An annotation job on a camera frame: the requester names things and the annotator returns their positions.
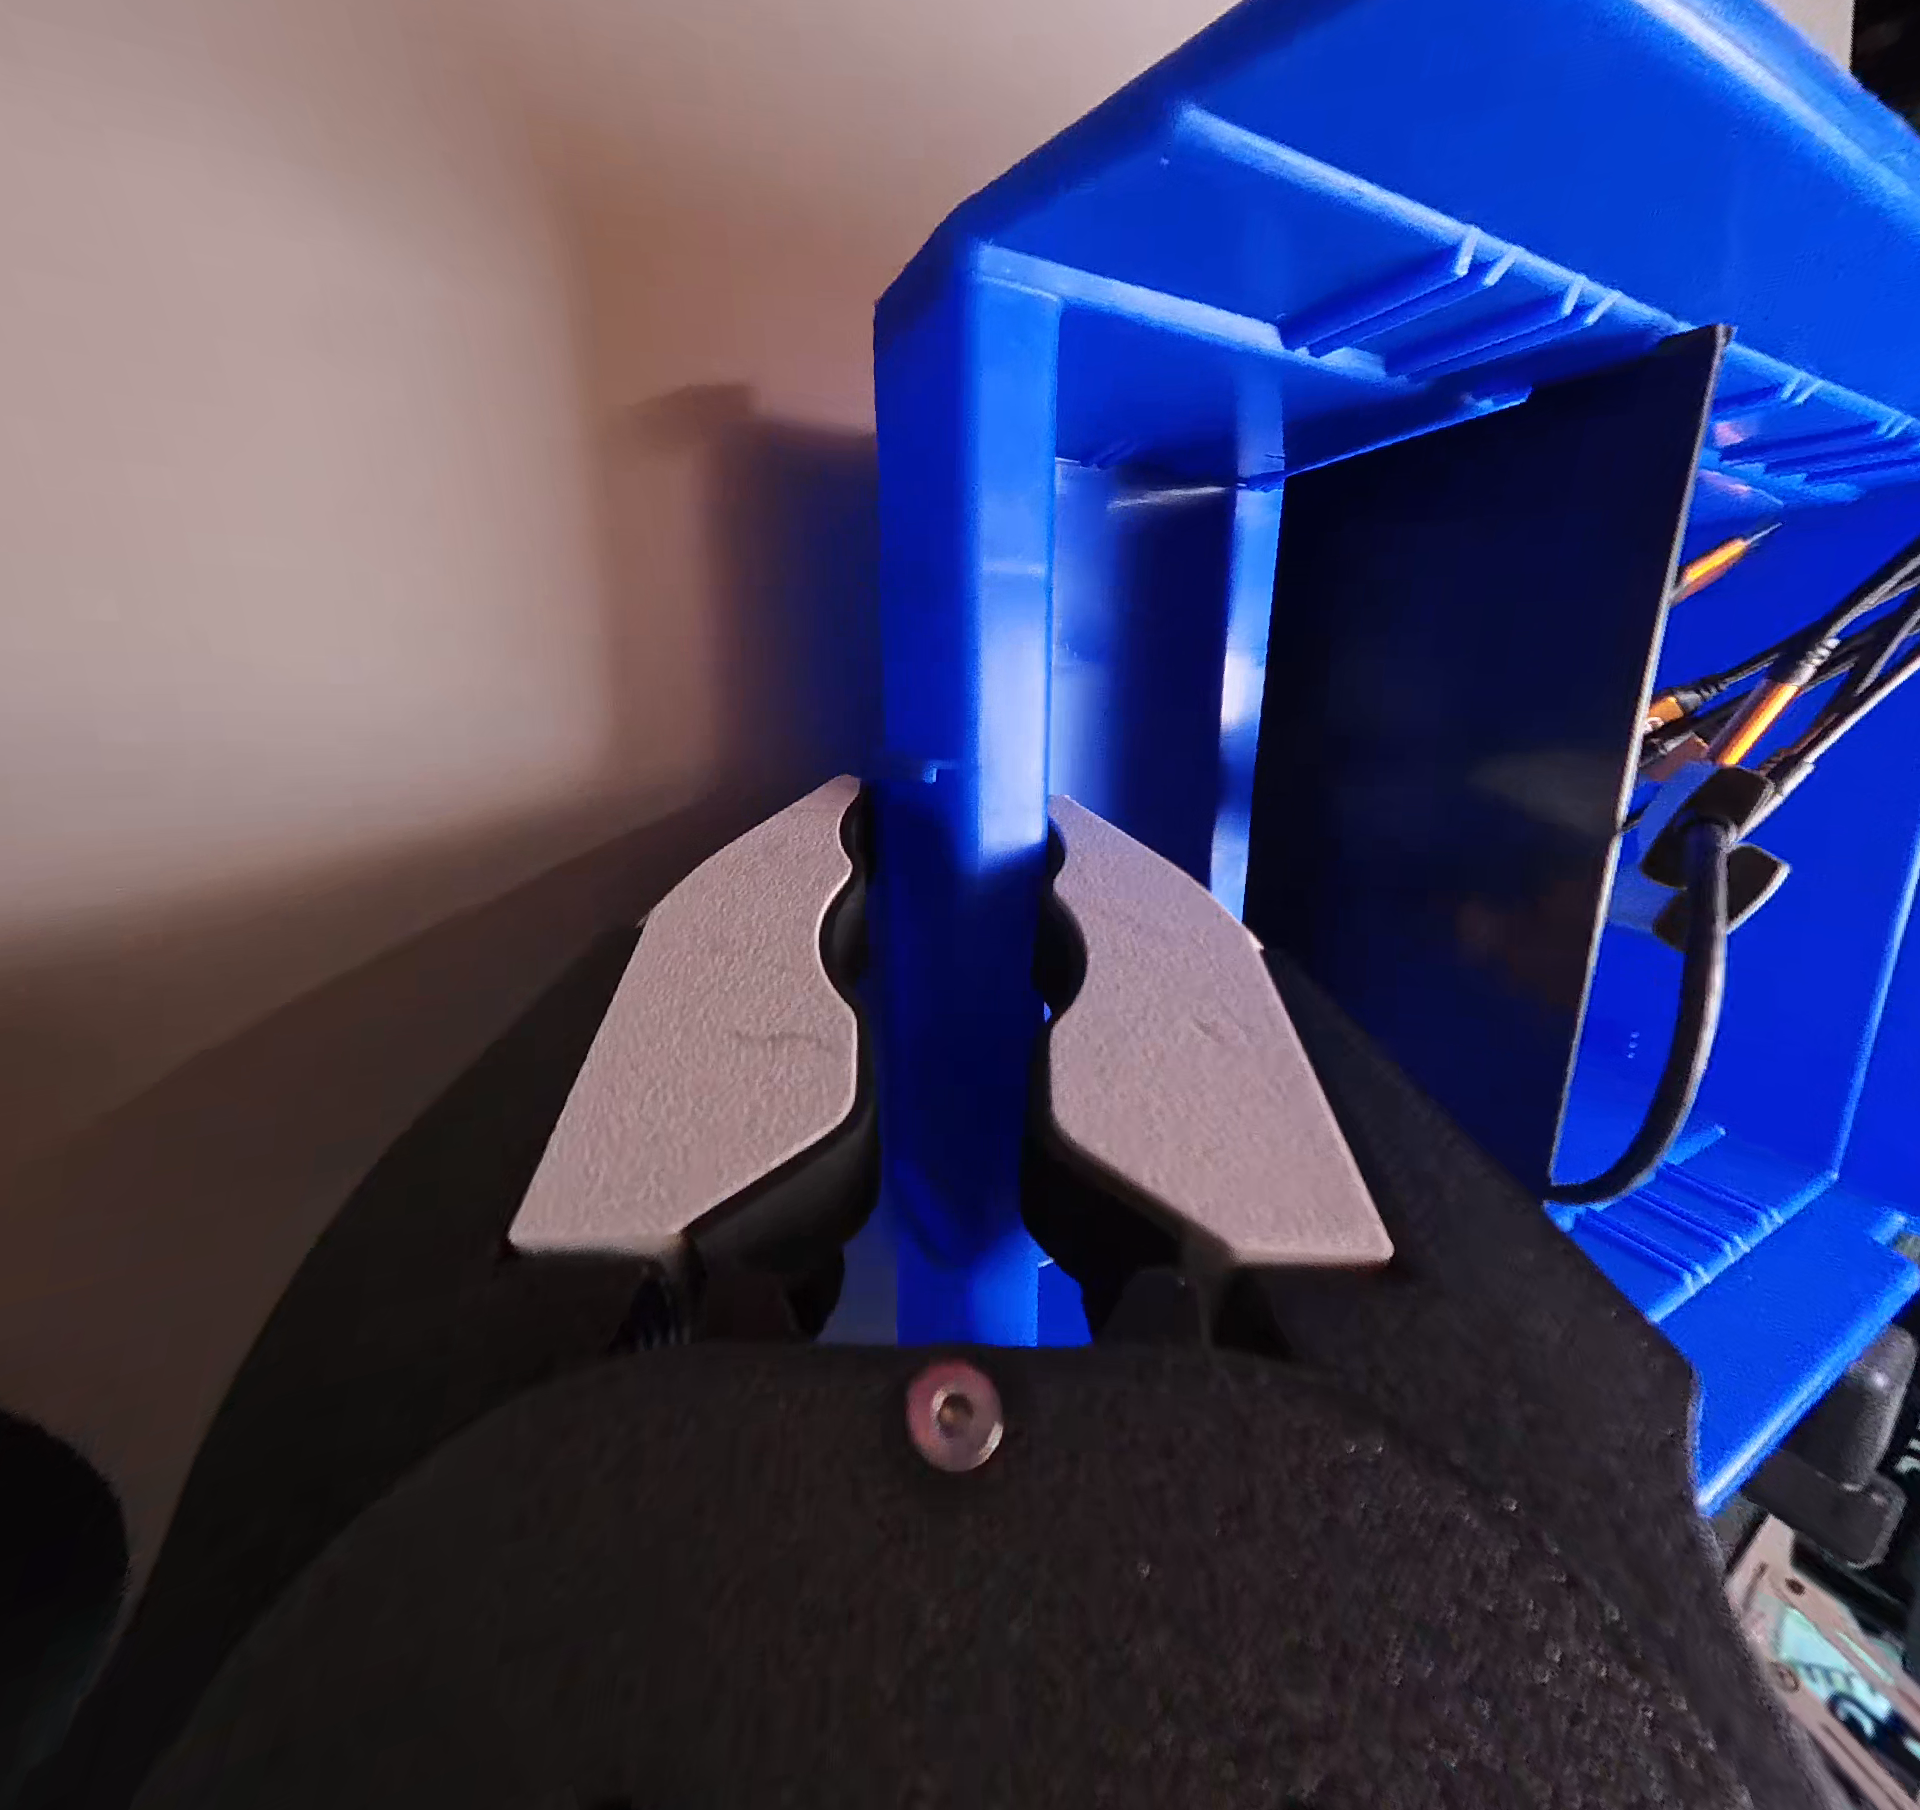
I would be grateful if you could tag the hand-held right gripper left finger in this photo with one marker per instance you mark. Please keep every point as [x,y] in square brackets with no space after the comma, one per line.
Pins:
[706,1060]

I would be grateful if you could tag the blue plastic bin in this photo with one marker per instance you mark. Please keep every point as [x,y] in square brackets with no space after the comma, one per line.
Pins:
[1349,85]

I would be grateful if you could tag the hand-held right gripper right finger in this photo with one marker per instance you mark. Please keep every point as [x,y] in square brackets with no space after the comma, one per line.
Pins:
[1200,1091]

